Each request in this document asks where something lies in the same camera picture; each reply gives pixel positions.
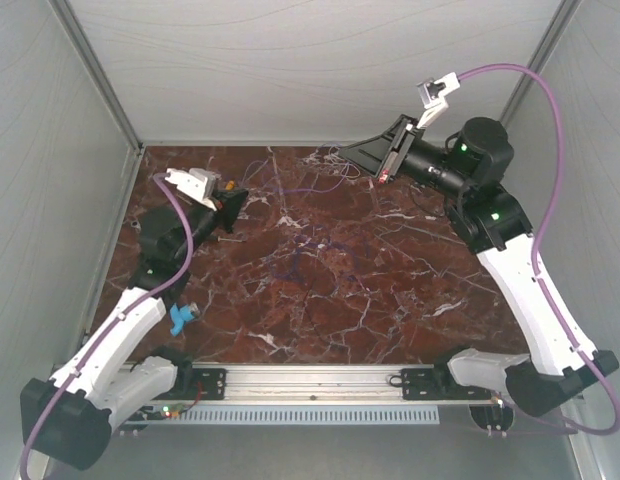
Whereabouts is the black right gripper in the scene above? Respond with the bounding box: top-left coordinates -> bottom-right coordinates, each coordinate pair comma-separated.
337,113 -> 469,201

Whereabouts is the blue wire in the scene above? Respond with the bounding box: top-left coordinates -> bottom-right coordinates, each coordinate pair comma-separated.
264,224 -> 374,284

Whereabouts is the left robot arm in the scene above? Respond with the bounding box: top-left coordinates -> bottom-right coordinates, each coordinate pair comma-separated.
19,188 -> 249,478

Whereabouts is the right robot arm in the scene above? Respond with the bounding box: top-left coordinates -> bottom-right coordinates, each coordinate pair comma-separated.
338,115 -> 619,417

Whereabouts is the yellow black phillips screwdriver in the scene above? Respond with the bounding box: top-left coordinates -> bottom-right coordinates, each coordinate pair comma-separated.
210,236 -> 245,243

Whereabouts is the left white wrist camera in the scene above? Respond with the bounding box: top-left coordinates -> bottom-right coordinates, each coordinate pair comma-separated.
165,168 -> 218,211

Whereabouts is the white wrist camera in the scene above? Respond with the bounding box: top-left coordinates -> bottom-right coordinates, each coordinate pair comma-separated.
165,168 -> 218,211
417,72 -> 460,130

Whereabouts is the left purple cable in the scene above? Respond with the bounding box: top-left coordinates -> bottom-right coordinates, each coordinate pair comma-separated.
18,172 -> 195,480

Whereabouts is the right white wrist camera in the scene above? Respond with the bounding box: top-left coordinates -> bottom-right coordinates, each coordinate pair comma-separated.
417,72 -> 460,130

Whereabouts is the grey slotted cable duct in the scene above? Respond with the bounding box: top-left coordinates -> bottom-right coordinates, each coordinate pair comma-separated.
139,404 -> 440,426

